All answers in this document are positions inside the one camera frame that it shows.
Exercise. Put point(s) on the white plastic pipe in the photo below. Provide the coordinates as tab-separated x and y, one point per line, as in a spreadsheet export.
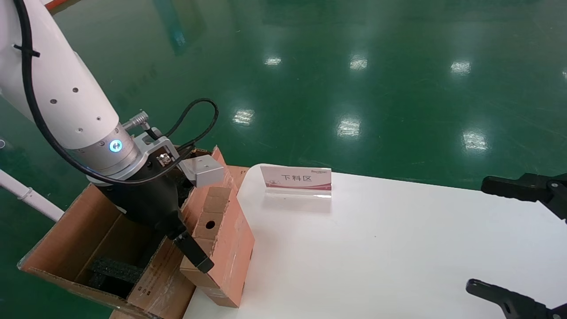
35	200

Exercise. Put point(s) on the black foam insert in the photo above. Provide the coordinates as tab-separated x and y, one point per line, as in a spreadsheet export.
115	271

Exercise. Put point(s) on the acrylic sign with red print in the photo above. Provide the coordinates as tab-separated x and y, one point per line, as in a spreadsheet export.
297	179

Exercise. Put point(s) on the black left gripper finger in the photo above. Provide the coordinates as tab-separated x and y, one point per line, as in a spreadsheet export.
195	252

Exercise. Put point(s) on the large cardboard box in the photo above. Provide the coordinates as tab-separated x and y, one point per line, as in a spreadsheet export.
57	248

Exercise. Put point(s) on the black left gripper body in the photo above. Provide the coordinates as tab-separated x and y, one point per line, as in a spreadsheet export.
146	199

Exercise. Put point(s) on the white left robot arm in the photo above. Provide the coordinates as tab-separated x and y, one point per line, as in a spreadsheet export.
57	79

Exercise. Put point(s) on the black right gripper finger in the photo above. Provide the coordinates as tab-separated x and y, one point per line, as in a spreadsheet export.
531	188
518	305

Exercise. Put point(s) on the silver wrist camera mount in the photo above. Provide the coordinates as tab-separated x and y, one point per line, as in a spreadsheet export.
203	170

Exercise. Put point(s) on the small cardboard box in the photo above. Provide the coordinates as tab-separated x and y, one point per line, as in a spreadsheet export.
230	248

